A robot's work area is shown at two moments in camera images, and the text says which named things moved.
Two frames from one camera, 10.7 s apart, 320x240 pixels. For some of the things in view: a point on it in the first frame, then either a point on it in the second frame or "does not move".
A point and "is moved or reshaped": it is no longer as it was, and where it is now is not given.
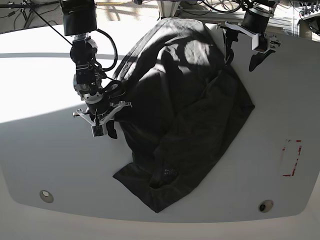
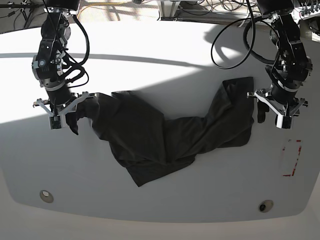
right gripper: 255,24 to 283,100
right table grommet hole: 265,206 does not move
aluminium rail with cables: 216,17 does not move
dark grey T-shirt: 187,104 is moved or reshaped
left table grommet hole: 46,196 does not move
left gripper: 98,113 to 61,99
